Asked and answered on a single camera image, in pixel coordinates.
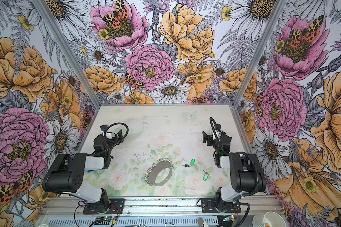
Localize green tag key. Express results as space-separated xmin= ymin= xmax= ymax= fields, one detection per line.
xmin=183 ymin=159 xmax=196 ymax=168

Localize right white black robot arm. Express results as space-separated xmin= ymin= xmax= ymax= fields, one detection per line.
xmin=202 ymin=117 xmax=266 ymax=213

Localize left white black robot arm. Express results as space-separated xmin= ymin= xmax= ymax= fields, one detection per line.
xmin=42 ymin=123 xmax=129 ymax=214

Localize white paper cup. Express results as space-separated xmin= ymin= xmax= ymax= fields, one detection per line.
xmin=252 ymin=211 xmax=287 ymax=227

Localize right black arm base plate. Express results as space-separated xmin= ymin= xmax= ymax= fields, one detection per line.
xmin=197 ymin=197 xmax=241 ymax=214

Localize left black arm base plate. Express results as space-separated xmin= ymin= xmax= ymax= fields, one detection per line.
xmin=83 ymin=199 xmax=125 ymax=215

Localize small circuit board with wires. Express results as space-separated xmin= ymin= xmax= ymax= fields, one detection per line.
xmin=94 ymin=216 xmax=117 ymax=227

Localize aluminium mounting rail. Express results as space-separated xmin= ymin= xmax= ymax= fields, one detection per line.
xmin=40 ymin=195 xmax=282 ymax=218

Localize slotted grey cable duct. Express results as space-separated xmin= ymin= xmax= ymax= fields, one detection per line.
xmin=43 ymin=216 xmax=219 ymax=227

